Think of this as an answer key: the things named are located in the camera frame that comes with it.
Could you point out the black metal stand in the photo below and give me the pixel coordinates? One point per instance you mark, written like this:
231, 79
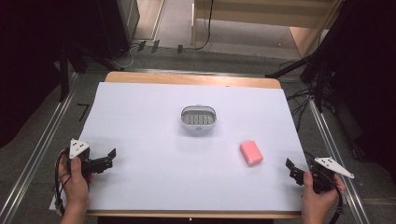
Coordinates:
317, 71
63, 74

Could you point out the light wooden shelf unit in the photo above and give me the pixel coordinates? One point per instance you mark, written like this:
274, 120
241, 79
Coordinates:
249, 12

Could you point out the wooden table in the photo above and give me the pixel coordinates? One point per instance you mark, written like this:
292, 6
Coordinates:
193, 79

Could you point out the person's right hand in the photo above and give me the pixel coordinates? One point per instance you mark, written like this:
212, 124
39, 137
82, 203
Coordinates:
320, 200

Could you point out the metal floor rail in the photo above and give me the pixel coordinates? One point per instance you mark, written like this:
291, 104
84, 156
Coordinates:
336, 155
37, 146

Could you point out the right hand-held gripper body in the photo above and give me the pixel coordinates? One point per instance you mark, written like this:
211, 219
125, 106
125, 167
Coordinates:
323, 174

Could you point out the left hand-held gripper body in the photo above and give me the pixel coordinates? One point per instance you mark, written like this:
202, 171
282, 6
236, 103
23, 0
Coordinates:
77, 148

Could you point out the black curtain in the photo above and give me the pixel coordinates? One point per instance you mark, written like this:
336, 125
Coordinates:
28, 62
370, 77

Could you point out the dark cabinet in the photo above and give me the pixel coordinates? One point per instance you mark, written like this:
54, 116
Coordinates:
120, 25

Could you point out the person's left hand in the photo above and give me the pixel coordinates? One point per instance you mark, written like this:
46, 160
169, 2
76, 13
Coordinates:
75, 188

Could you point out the white paper sheet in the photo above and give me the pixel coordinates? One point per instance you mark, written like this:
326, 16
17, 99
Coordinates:
174, 161

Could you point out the white soap dish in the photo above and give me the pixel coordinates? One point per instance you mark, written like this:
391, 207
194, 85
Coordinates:
198, 117

